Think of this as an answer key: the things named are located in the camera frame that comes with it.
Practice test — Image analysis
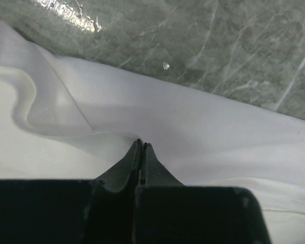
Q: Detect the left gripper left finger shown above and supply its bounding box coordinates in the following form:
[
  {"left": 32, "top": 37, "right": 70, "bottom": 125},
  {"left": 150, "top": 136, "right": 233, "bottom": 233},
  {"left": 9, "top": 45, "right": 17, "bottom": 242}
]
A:
[{"left": 0, "top": 140, "right": 142, "bottom": 243}]

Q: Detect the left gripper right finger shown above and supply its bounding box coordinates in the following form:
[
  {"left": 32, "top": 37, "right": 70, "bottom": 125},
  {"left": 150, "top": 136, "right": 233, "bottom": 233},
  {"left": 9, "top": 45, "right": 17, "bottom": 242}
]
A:
[{"left": 134, "top": 143, "right": 270, "bottom": 243}]

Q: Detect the white red-print t-shirt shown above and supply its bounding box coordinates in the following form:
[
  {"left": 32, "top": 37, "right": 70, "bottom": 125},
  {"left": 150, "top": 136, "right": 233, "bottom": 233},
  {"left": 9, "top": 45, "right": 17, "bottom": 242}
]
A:
[{"left": 0, "top": 22, "right": 305, "bottom": 243}]

